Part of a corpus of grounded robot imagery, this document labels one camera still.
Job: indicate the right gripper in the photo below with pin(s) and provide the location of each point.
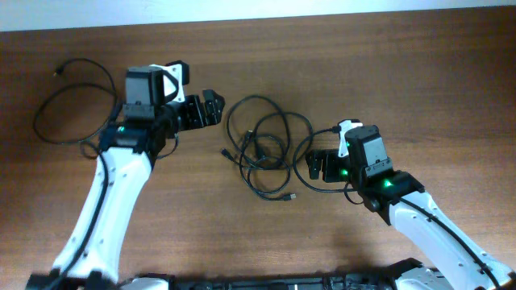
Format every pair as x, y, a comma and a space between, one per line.
331, 156

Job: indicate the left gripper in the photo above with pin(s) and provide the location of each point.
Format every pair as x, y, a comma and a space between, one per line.
212, 115

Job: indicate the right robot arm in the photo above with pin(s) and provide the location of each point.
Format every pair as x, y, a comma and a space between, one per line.
362, 164

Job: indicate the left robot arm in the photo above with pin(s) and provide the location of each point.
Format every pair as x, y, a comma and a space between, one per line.
131, 140

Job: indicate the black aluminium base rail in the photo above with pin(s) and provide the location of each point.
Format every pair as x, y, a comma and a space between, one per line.
274, 282

